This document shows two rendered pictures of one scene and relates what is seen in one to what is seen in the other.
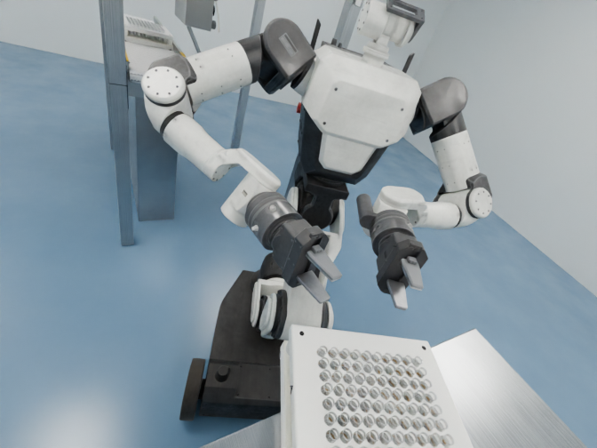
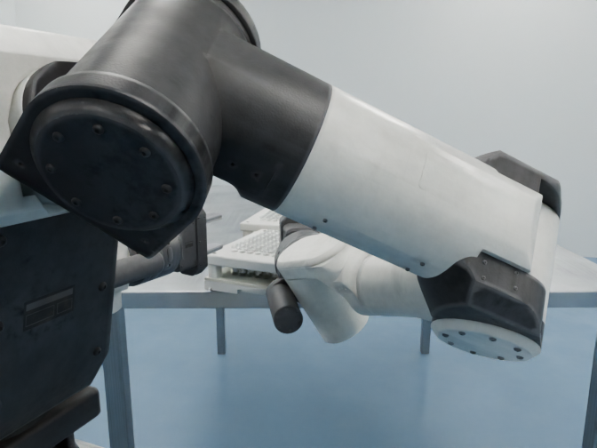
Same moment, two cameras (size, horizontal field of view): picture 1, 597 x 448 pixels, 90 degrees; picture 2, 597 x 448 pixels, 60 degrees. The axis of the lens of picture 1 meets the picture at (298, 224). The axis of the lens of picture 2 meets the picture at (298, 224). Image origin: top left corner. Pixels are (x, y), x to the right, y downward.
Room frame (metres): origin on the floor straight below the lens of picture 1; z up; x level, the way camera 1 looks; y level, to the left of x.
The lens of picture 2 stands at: (1.00, 0.45, 1.18)
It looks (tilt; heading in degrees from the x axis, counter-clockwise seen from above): 12 degrees down; 218
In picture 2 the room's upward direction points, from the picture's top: straight up
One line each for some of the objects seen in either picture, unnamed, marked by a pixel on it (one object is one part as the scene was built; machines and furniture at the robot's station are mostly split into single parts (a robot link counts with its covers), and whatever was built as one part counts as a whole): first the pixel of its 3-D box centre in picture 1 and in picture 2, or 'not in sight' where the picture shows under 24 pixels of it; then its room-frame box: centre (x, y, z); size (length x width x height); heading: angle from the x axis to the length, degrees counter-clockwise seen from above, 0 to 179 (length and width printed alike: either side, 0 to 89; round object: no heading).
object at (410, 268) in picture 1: (413, 272); (206, 216); (0.41, -0.21, 1.00); 0.06 x 0.03 x 0.02; 7
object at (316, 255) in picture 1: (325, 262); not in sight; (0.36, -0.06, 1.00); 0.06 x 0.03 x 0.02; 47
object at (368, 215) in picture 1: (380, 220); (115, 269); (0.61, -0.17, 0.96); 0.11 x 0.11 x 0.11; 7
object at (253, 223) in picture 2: not in sight; (298, 219); (-0.05, -0.37, 0.90); 0.25 x 0.24 x 0.02; 115
